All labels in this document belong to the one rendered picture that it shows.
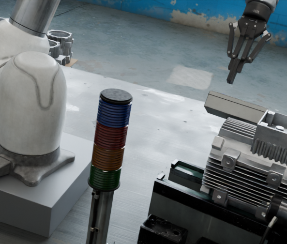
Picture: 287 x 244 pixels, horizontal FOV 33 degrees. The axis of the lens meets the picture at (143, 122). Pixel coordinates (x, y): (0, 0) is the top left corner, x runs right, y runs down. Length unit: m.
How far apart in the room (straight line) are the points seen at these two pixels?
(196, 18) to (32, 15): 5.50
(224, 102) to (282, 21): 5.28
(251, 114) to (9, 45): 0.65
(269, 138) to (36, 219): 0.55
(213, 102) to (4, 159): 0.57
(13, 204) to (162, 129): 0.74
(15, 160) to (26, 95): 0.17
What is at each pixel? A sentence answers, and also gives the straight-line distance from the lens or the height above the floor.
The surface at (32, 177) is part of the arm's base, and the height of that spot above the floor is 0.91.
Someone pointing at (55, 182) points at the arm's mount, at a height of 0.89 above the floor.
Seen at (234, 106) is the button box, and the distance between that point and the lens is 1.33.
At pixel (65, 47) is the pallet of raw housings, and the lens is 3.48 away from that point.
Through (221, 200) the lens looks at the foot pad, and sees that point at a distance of 1.10.
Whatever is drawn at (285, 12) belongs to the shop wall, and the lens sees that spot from 6.57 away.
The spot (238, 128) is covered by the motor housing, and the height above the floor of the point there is 1.11.
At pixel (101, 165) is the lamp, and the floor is 1.08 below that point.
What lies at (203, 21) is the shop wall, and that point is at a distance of 6.68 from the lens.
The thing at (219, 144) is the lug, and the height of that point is 1.08.
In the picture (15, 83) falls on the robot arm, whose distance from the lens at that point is 1.12.
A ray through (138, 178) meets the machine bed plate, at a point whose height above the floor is 0.80.
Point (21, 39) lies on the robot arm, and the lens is 1.27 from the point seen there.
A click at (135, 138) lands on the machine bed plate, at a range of 1.63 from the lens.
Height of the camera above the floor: 1.55
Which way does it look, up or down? 25 degrees down
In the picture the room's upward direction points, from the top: 10 degrees clockwise
